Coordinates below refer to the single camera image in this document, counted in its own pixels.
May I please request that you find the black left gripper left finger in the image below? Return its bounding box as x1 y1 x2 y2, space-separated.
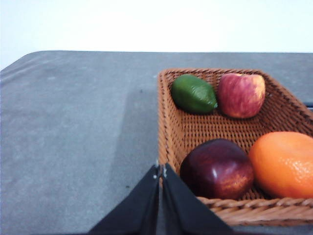
89 164 160 235

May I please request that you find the dark red apple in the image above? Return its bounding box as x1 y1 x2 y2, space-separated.
180 139 254 200

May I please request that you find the orange fruit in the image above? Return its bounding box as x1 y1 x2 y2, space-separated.
248 131 313 199

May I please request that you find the green lime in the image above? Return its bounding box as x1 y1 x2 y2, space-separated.
171 74 218 114

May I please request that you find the red yellow apple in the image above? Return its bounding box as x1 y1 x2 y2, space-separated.
218 73 266 119

